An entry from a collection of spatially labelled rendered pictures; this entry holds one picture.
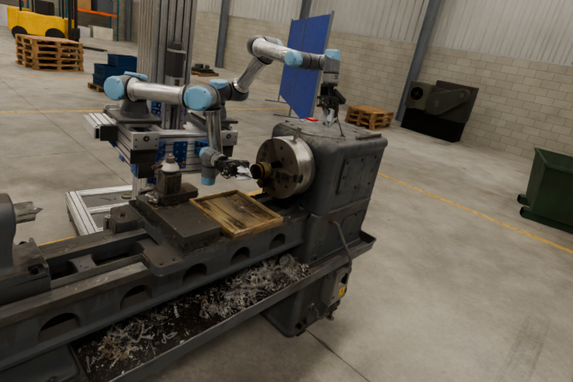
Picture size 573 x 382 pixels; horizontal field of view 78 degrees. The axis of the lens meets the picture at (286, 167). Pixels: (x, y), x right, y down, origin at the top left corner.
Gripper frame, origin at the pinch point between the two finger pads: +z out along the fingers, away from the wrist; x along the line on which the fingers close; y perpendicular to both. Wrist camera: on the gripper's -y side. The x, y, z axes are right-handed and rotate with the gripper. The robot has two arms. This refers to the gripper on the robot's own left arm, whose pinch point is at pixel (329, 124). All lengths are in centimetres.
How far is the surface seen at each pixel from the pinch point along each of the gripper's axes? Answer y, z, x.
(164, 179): 76, 22, -24
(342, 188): -15.6, 35.1, 0.9
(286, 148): 17.8, 12.4, -11.4
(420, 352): -63, 143, 41
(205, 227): 70, 37, -3
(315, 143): 1.1, 10.4, -6.7
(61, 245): 110, 44, -34
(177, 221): 77, 36, -12
